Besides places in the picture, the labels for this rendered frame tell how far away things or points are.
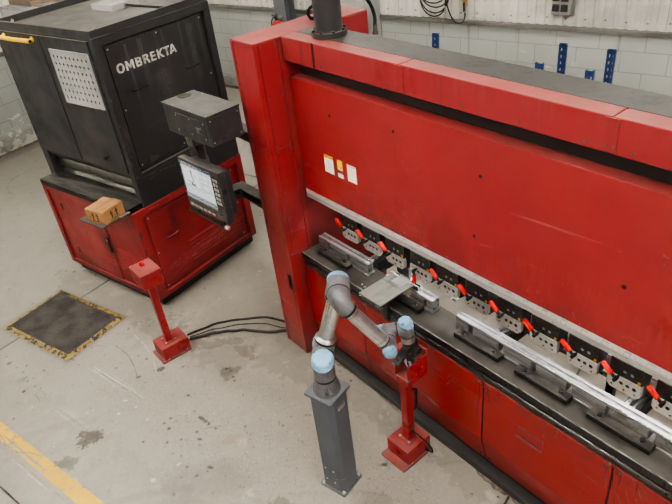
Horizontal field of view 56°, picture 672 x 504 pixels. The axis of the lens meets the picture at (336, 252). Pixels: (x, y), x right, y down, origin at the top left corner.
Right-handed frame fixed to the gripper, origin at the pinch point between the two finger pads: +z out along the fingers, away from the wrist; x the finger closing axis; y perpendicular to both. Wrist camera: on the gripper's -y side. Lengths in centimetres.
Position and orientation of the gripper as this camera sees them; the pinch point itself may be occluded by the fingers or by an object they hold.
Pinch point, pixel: (409, 368)
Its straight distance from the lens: 352.6
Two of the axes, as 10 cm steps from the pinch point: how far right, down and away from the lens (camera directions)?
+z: 1.7, 7.9, 5.9
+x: -6.5, -3.6, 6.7
